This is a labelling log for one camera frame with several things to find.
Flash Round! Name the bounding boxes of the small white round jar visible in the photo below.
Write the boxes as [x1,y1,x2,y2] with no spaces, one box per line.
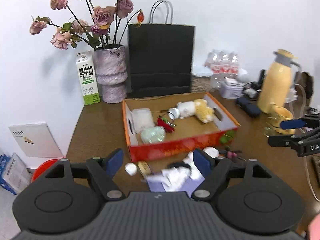
[125,163,138,176]

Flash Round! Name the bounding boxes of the clear glass cup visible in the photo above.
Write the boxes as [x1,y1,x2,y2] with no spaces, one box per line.
[263,116,280,138]

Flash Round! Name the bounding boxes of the clear plastic container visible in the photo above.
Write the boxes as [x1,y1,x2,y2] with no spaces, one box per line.
[132,108,155,133]

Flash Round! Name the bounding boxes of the white yellow plush toy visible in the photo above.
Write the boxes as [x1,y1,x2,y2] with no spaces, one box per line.
[177,99,215,124]

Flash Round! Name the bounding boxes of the red cardboard box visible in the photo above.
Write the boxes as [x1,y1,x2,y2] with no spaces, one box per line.
[121,92,240,163]

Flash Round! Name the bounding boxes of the dark blue glasses case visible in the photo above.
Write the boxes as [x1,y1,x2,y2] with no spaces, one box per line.
[235,98,261,118]

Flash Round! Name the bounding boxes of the white round tin lid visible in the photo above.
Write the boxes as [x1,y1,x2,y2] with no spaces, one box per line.
[203,147,220,159]

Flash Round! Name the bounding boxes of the purple knitted cloth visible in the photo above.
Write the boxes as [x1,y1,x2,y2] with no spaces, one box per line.
[146,174,204,197]

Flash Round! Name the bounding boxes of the pack of water bottles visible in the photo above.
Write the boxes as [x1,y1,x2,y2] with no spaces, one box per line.
[204,50,239,89]

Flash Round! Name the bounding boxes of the yellow thermos jug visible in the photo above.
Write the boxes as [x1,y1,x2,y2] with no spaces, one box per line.
[257,49,302,114]

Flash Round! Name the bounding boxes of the yellow ceramic cup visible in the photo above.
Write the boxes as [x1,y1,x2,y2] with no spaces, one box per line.
[270,106,296,135]

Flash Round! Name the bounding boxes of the black paper bag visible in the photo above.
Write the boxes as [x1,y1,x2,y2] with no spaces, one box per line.
[128,0,195,98]

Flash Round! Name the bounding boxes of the dried pink rose bouquet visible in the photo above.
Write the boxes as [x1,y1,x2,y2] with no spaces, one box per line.
[29,0,146,50]

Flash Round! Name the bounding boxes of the purple ceramic vase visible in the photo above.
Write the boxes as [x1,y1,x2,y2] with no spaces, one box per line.
[93,44,128,103]

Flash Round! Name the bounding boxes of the pale green pouch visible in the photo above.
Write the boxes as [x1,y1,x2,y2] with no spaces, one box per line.
[140,126,166,144]

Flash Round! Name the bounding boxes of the white round tin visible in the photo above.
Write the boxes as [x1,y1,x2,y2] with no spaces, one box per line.
[167,108,181,120]

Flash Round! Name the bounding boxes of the white round lamp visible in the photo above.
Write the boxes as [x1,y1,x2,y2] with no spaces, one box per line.
[236,68,250,83]

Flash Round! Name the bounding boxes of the blue white carton box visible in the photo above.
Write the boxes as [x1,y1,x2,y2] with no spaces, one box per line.
[1,153,32,195]

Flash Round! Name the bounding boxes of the wicker basket with lid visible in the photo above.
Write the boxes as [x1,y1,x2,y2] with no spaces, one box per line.
[191,75,213,92]

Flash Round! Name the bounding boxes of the green white milk carton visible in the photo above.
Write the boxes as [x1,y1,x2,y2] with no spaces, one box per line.
[76,50,100,105]

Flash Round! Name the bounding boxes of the white board on floor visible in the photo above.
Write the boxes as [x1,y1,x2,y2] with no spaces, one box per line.
[9,123,63,158]

